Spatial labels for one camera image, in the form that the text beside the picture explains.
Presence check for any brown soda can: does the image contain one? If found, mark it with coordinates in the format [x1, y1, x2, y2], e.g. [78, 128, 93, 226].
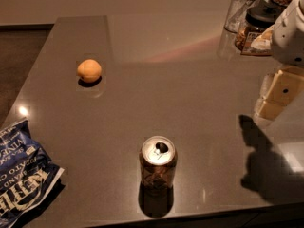
[139, 136, 178, 190]

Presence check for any clear glass cup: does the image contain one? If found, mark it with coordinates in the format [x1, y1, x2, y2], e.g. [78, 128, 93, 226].
[224, 0, 259, 33]

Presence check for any orange fruit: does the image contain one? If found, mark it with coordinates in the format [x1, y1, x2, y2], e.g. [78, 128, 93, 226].
[77, 59, 102, 83]

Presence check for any blue potato chip bag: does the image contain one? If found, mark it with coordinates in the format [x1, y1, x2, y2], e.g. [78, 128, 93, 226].
[0, 119, 64, 228]

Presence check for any black lidded snack jar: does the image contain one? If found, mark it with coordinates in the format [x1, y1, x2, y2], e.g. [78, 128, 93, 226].
[235, 3, 281, 56]

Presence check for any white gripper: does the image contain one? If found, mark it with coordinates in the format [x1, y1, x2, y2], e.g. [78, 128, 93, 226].
[254, 0, 304, 126]

